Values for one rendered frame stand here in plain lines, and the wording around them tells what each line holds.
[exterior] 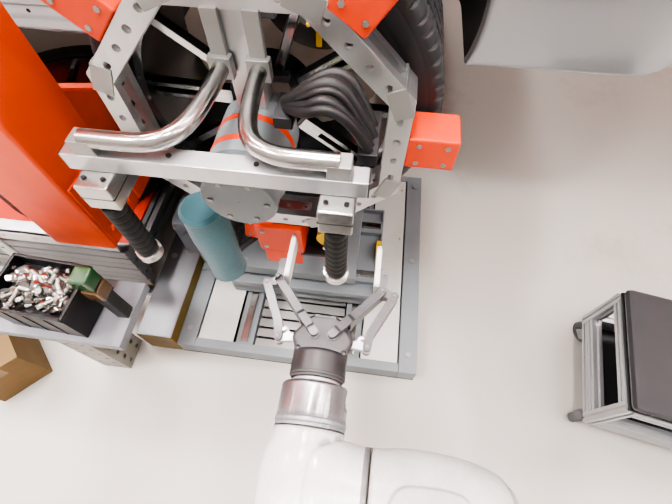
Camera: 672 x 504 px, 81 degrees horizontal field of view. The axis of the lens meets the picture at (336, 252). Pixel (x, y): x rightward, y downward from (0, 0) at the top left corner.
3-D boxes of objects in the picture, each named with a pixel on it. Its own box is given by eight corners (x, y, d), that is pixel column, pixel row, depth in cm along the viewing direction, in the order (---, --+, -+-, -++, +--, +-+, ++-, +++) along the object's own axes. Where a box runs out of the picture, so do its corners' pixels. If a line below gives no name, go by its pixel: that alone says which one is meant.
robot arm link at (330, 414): (344, 437, 53) (349, 392, 56) (346, 430, 45) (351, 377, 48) (278, 428, 54) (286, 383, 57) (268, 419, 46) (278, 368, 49)
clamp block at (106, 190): (145, 166, 62) (130, 141, 58) (122, 212, 58) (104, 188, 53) (115, 162, 63) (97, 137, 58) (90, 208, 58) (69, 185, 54)
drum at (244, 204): (304, 145, 81) (299, 86, 69) (285, 231, 71) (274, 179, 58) (238, 139, 82) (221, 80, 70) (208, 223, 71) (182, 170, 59)
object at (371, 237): (382, 223, 156) (385, 208, 147) (375, 307, 138) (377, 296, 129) (258, 210, 159) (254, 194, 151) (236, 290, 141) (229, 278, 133)
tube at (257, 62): (364, 86, 60) (369, 15, 51) (350, 183, 51) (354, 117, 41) (252, 76, 61) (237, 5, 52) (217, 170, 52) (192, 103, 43)
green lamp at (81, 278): (102, 275, 84) (92, 266, 80) (94, 292, 82) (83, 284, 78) (84, 273, 84) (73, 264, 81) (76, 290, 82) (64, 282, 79)
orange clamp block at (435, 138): (404, 138, 77) (451, 142, 77) (403, 168, 73) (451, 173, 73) (410, 109, 71) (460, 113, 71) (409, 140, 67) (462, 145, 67)
